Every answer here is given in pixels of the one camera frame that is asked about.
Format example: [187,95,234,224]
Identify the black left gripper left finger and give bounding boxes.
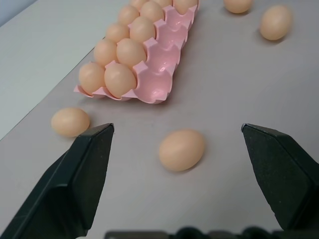
[0,122,115,239]

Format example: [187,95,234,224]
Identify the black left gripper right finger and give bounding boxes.
[240,123,319,232]

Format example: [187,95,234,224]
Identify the pink plastic egg tray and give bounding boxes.
[73,0,200,105]

